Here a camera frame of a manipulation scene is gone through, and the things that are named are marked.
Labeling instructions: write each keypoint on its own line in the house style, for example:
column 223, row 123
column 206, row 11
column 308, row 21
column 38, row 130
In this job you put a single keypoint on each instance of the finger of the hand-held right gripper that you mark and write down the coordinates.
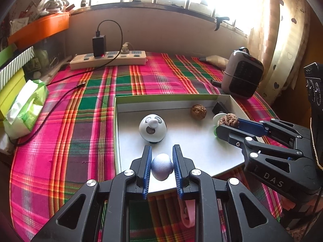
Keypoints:
column 251, row 127
column 229, row 134

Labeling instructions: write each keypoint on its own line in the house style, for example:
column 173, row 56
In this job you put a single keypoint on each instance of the green tissue pack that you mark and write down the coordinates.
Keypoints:
column 26, row 108

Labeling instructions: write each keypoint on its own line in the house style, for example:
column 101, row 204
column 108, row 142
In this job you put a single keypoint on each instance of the brown walnut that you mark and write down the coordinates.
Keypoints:
column 229, row 120
column 198, row 111

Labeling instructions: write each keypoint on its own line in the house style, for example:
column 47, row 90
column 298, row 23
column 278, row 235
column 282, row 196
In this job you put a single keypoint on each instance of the grey small heater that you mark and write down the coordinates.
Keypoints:
column 242, row 77

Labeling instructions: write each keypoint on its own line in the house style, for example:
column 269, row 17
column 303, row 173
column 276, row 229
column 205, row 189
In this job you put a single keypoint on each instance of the heart-patterned curtain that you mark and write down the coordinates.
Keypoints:
column 285, row 42

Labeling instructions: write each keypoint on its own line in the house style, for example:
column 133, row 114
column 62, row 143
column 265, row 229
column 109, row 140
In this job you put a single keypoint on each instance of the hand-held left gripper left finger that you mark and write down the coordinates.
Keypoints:
column 146, row 174

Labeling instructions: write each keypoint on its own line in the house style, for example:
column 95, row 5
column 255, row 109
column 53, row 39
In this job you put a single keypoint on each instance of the black device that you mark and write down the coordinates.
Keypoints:
column 220, row 107

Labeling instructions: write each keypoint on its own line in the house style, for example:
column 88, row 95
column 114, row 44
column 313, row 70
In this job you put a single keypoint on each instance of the orange tray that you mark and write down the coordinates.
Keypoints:
column 40, row 27

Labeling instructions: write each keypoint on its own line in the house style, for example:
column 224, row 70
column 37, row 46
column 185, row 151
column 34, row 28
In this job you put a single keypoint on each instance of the pink green plaid tablecloth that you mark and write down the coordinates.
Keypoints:
column 75, row 143

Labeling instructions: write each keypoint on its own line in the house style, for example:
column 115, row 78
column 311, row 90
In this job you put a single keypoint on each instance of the white mushroom-shaped knob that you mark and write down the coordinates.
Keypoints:
column 162, row 166

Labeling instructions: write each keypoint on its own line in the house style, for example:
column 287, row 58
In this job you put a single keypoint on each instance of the green white spool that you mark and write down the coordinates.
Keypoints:
column 217, row 119

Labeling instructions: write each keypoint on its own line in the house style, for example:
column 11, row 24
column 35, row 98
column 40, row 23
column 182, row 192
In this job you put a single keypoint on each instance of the green striped box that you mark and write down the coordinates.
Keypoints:
column 15, row 64

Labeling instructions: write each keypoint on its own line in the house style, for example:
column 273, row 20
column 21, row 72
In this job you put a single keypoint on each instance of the black window latch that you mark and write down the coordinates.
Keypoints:
column 219, row 21

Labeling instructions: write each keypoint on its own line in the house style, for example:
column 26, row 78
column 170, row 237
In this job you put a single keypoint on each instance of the pale green jar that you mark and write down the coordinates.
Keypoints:
column 41, row 56

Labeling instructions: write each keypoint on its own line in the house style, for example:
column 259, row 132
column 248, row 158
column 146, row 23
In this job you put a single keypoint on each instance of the beige power strip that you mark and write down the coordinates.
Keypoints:
column 126, row 60

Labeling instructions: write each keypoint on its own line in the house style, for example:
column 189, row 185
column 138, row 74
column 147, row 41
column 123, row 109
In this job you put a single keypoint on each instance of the pink plastic clip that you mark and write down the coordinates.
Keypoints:
column 189, row 214

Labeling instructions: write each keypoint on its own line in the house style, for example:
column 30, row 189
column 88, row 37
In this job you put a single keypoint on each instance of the green white cardboard box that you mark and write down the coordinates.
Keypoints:
column 196, row 146

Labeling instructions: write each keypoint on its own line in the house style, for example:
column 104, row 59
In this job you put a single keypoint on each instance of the white panda-shaped gadget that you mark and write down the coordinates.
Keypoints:
column 152, row 128

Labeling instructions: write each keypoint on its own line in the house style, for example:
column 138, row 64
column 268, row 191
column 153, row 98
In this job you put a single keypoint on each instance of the white plug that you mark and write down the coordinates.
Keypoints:
column 126, row 49

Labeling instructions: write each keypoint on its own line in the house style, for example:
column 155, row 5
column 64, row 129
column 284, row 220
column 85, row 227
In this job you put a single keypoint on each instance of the brown paper bag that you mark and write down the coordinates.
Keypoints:
column 217, row 61

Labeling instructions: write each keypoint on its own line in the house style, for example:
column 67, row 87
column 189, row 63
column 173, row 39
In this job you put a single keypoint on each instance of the black charger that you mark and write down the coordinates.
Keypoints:
column 99, row 45

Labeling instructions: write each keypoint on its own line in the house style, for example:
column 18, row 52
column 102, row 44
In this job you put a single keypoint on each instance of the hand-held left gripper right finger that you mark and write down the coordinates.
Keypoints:
column 178, row 171

